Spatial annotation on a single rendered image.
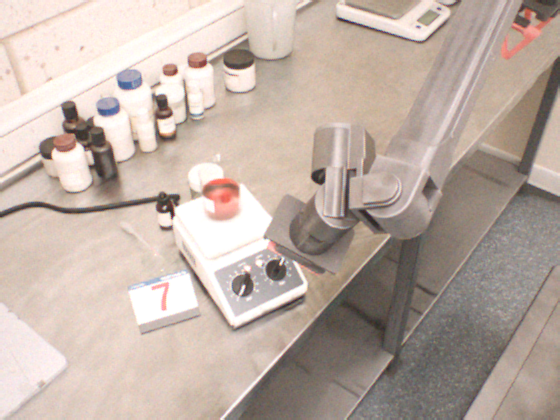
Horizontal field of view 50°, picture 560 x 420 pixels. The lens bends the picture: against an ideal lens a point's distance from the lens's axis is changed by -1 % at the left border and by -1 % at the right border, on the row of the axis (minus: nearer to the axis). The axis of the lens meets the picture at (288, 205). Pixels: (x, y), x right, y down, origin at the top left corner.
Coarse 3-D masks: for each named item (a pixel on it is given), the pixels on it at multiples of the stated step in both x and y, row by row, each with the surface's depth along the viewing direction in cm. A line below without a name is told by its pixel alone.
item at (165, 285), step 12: (144, 288) 89; (156, 288) 89; (168, 288) 89; (180, 288) 90; (144, 300) 88; (156, 300) 89; (168, 300) 89; (180, 300) 90; (192, 300) 90; (144, 312) 88; (156, 312) 89
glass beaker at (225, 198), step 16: (208, 160) 90; (224, 160) 90; (208, 176) 91; (224, 176) 92; (240, 176) 88; (208, 192) 87; (224, 192) 87; (240, 192) 90; (208, 208) 89; (224, 208) 89; (240, 208) 91
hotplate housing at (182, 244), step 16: (176, 224) 94; (176, 240) 97; (192, 240) 91; (256, 240) 91; (192, 256) 91; (224, 256) 89; (240, 256) 89; (208, 272) 87; (208, 288) 90; (304, 288) 90; (224, 304) 86; (272, 304) 88; (240, 320) 86
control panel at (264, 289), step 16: (256, 256) 89; (272, 256) 90; (224, 272) 87; (240, 272) 88; (256, 272) 89; (288, 272) 90; (224, 288) 87; (256, 288) 88; (272, 288) 88; (288, 288) 89; (240, 304) 86; (256, 304) 87
